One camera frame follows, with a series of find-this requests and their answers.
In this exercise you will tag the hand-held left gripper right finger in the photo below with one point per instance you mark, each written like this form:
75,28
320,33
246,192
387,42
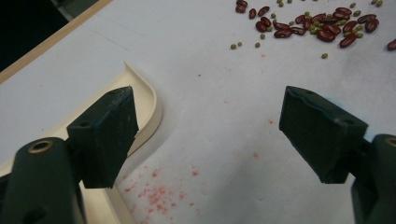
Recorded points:
320,137

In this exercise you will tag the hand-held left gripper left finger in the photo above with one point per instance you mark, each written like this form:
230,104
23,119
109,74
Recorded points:
106,140

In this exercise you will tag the cream plastic dustpan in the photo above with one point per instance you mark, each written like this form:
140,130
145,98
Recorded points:
147,102

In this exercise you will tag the pile of red kidney beans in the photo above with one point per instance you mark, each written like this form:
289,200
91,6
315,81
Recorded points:
325,29

